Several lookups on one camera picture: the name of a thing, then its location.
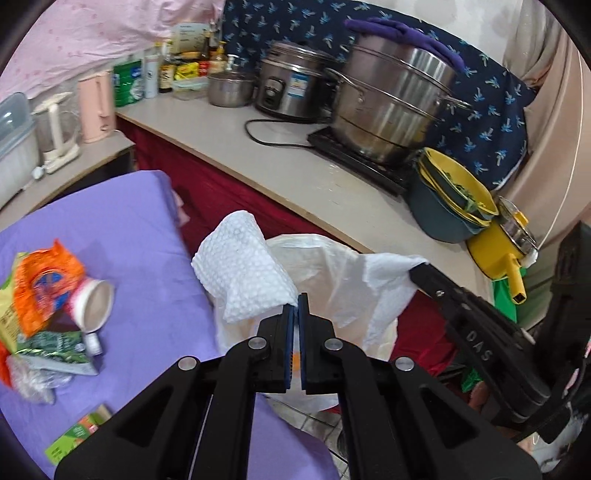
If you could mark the yellow green food bag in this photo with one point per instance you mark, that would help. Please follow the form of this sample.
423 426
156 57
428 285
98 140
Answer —
9 323

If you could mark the pink electric kettle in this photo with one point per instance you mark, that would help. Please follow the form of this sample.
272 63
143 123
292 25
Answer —
96 106

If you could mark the pink paper cup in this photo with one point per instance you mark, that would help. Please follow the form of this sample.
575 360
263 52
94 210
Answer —
90 304

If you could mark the white bottle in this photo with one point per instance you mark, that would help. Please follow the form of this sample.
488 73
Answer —
151 67

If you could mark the yellow and teal basins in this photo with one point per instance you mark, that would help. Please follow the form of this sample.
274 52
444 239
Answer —
446 200

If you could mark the orange snack wrapper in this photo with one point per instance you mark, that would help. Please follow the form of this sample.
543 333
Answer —
43 282

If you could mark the dark soy sauce bottle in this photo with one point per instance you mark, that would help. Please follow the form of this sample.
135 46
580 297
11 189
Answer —
166 67

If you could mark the pink dotted curtain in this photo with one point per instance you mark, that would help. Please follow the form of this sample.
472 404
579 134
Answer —
72 37

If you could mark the clear food container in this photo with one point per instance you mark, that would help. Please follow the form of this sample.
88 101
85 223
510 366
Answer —
191 88

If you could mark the green small carton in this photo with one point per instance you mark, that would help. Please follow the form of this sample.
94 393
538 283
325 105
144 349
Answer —
77 434

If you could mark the grey dish rack box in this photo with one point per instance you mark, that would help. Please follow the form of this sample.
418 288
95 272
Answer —
19 152

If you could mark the green tin can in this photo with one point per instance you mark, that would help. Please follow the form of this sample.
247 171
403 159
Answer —
128 83

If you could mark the steel rice cooker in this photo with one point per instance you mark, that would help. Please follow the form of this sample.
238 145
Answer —
293 83

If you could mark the white plastic trash bag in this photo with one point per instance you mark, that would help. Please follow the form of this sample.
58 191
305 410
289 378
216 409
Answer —
362 294

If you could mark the red counter skirt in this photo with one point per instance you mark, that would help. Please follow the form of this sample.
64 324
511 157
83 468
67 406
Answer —
209 195

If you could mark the purple tablecloth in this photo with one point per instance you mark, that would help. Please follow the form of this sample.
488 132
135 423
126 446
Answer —
124 231

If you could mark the white paper towel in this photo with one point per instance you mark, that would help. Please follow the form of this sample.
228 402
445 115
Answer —
235 266

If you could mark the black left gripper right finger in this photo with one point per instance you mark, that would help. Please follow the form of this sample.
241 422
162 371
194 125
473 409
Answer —
399 421

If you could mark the green snack wrapper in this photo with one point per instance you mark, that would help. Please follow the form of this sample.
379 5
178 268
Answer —
63 352

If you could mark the small steel pot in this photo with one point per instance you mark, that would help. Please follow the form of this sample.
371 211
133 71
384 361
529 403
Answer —
230 89

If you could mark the white glass kettle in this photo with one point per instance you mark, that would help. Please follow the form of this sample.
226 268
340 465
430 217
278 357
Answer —
57 130

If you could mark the black induction cooker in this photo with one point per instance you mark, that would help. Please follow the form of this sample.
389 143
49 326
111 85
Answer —
391 176

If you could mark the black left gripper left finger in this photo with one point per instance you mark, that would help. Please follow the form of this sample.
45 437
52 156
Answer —
194 421

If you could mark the clear crumpled plastic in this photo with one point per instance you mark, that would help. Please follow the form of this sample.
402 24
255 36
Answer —
35 385

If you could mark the purple cloth on pot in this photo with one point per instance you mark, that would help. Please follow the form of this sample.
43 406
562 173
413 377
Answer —
402 33

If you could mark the blue patterned splash cloth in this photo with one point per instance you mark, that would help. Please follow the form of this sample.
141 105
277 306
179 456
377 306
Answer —
490 140

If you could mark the large steel steamer pot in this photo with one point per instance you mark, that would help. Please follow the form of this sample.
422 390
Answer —
389 95

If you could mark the yellow enamel saucepan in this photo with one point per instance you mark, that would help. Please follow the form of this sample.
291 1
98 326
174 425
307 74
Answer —
505 247

